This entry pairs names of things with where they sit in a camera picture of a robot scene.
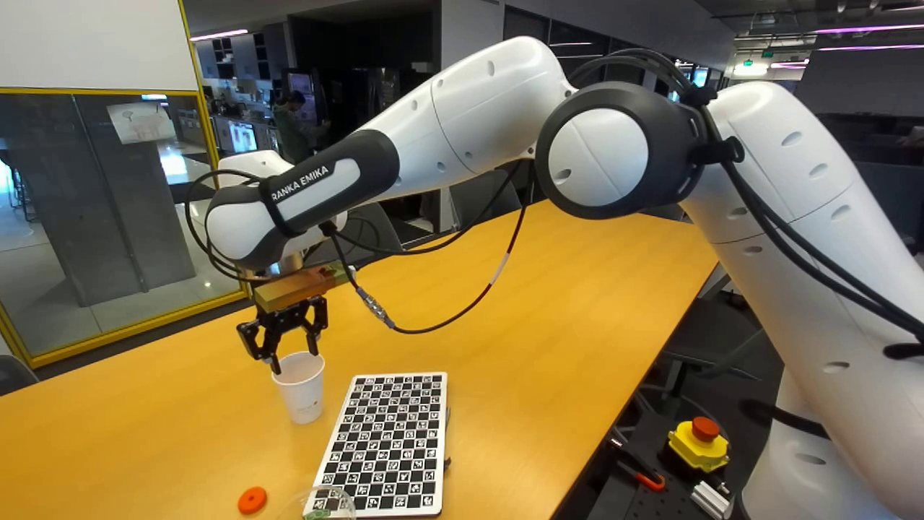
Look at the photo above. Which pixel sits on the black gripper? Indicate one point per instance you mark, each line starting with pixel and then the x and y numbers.
pixel 290 322

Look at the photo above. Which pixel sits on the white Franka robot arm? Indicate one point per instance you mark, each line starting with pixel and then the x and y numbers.
pixel 462 117

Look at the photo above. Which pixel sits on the white paper cup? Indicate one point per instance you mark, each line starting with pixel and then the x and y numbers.
pixel 303 394

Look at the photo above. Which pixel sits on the gray office chair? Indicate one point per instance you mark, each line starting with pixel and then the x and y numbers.
pixel 371 235

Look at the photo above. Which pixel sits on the checkered calibration board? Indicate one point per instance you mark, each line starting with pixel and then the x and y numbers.
pixel 386 442

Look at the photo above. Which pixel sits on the person in dark clothes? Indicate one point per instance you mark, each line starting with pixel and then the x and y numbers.
pixel 290 118

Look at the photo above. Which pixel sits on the yellow emergency stop button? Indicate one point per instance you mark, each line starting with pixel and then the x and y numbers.
pixel 697 449

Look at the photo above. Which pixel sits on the dark office chair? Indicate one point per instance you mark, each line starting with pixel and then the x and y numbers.
pixel 718 337

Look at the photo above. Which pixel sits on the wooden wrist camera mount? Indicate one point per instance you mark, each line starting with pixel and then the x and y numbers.
pixel 293 286

